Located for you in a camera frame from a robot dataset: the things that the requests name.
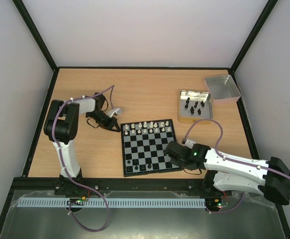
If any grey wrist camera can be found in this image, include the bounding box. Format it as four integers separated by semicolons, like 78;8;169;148
107;108;123;118
182;139;196;149

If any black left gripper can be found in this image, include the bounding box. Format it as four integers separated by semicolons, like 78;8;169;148
87;111;121;132

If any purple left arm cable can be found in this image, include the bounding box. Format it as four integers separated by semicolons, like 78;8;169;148
52;85;111;233

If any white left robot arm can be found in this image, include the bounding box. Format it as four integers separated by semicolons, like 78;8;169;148
43;93;122;180

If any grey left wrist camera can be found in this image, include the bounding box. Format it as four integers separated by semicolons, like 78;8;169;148
107;108;123;118

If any gold metal tin with pieces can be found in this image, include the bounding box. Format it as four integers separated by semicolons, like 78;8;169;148
177;90;213;123

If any black and grey chessboard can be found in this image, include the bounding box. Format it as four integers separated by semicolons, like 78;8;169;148
121;119;181;177

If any pink metal tin lid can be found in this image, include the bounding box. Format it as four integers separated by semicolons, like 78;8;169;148
204;75;241;104

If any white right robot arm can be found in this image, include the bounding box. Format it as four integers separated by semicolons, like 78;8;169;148
164;140;290;205

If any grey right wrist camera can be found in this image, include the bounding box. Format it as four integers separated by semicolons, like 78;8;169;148
182;139;196;149

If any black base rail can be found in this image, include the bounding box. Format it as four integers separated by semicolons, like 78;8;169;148
10;176;275;197

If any white slotted cable duct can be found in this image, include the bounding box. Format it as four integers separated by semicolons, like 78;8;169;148
17;198;205;209

